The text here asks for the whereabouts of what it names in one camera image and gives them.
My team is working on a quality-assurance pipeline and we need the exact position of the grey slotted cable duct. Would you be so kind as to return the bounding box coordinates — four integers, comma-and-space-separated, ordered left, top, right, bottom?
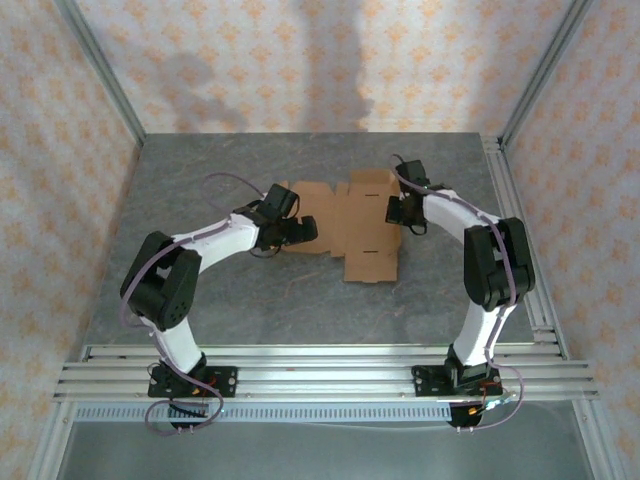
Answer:
74, 403, 454, 422

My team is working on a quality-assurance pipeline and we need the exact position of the aluminium left frame post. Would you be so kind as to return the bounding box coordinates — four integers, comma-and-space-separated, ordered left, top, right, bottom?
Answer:
54, 0, 147, 147

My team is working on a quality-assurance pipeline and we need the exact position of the aluminium front rail frame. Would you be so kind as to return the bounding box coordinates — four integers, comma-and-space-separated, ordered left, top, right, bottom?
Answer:
52, 343, 600, 401

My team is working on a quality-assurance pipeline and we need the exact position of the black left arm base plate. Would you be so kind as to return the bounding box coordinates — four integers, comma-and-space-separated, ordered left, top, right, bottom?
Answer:
148, 366, 239, 400

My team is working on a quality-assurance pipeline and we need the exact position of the aluminium side rail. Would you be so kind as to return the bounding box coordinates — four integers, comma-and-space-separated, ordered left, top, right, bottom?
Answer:
482, 137, 569, 361

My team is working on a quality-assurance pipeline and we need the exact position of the aluminium right frame post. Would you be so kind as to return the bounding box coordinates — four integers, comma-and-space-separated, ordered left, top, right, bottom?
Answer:
499, 0, 594, 146

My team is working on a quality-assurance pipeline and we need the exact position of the brown cardboard box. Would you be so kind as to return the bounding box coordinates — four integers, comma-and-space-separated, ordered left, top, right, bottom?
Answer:
278, 169, 404, 285

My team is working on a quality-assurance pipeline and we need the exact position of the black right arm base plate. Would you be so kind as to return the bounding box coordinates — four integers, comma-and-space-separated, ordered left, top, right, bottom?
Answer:
411, 364, 503, 399

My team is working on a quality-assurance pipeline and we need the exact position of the aluminium frame post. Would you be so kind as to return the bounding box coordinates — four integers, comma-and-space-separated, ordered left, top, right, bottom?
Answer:
54, 0, 147, 147
499, 0, 594, 146

